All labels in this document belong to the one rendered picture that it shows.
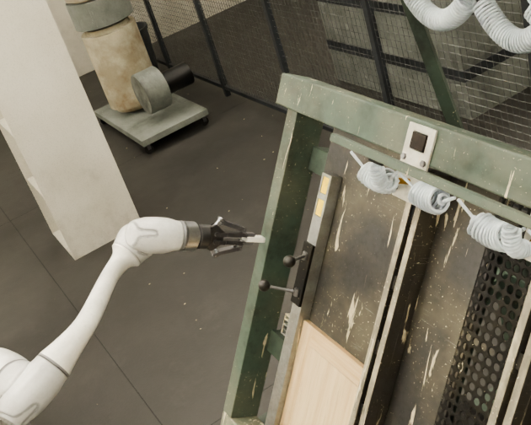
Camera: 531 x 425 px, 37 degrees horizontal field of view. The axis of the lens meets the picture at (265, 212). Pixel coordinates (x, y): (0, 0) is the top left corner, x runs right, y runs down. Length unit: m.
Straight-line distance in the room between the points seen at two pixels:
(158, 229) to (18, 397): 0.58
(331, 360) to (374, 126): 0.71
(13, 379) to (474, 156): 1.29
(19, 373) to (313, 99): 1.12
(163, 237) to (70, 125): 3.63
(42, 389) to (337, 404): 0.83
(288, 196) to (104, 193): 3.60
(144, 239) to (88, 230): 3.86
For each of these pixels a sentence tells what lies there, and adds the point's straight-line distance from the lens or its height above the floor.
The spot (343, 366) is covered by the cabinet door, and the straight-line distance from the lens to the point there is 2.36.
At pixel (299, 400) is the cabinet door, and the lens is 2.56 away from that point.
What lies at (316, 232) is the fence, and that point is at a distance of 2.42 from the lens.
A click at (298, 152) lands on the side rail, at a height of 1.70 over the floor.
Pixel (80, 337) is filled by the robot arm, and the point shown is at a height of 1.64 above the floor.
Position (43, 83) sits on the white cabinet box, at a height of 1.31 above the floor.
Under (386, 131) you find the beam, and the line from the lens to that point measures 2.10.
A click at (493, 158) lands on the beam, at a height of 1.93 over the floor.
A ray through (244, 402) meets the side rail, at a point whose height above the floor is 0.93.
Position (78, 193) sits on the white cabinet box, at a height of 0.47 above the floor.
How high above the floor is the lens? 2.82
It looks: 29 degrees down
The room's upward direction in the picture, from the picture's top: 19 degrees counter-clockwise
